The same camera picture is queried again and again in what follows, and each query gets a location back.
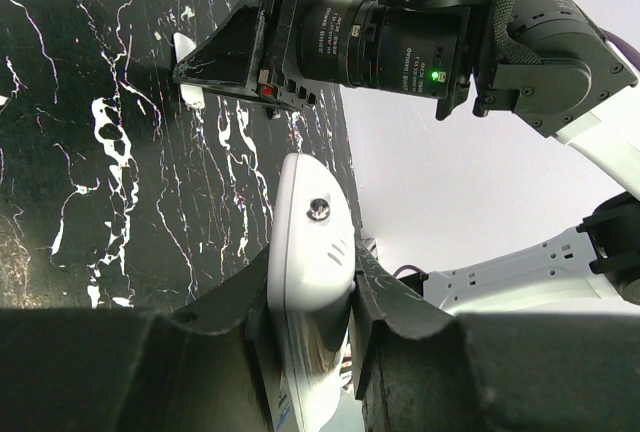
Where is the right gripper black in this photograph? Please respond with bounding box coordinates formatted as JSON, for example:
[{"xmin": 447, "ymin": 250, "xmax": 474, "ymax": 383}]
[{"xmin": 190, "ymin": 0, "xmax": 469, "ymax": 119}]

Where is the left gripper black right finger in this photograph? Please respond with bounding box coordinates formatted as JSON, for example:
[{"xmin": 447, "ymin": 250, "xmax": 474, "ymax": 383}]
[{"xmin": 349, "ymin": 247, "xmax": 639, "ymax": 431}]

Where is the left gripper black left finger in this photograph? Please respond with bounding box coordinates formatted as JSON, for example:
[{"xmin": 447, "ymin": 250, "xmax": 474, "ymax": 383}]
[{"xmin": 1, "ymin": 251, "xmax": 280, "ymax": 431}]

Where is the white battery cover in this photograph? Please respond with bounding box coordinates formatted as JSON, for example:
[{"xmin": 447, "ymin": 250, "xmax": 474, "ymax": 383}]
[{"xmin": 173, "ymin": 32, "xmax": 206, "ymax": 110}]

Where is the white remote control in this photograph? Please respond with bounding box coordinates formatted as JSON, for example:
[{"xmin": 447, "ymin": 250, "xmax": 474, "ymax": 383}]
[{"xmin": 267, "ymin": 153, "xmax": 355, "ymax": 431}]

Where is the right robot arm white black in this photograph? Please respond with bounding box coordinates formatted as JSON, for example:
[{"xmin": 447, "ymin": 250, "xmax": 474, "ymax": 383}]
[{"xmin": 173, "ymin": 0, "xmax": 639, "ymax": 313}]

